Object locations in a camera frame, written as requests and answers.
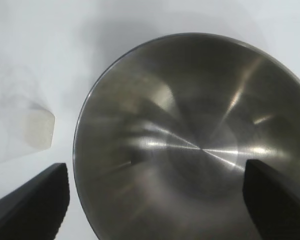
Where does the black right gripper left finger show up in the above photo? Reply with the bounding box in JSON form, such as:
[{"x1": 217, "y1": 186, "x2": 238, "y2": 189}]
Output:
[{"x1": 0, "y1": 162, "x2": 71, "y2": 240}]

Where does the translucent plastic measuring cup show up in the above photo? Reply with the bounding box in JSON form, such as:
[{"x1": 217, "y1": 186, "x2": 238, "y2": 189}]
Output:
[{"x1": 0, "y1": 63, "x2": 57, "y2": 165}]

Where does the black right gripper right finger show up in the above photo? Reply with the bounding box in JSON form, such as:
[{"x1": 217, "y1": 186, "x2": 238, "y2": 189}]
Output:
[{"x1": 242, "y1": 158, "x2": 300, "y2": 240}]

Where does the stainless steel mixing bowl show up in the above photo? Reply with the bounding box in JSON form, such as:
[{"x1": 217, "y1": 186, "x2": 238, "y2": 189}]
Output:
[{"x1": 72, "y1": 32, "x2": 300, "y2": 240}]

